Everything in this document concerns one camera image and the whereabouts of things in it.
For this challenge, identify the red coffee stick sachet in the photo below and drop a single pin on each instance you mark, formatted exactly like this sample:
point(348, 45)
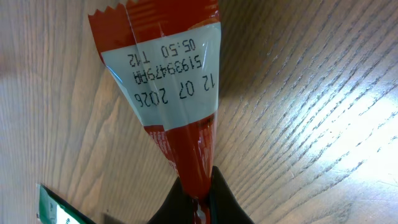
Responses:
point(165, 57)

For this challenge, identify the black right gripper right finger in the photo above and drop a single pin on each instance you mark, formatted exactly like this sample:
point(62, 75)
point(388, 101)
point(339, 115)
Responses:
point(224, 208)

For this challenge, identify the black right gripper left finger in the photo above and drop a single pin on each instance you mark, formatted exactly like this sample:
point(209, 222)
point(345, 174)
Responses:
point(177, 207)

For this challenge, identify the white red package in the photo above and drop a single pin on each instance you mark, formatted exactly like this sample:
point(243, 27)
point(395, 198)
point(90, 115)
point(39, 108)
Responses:
point(52, 209)

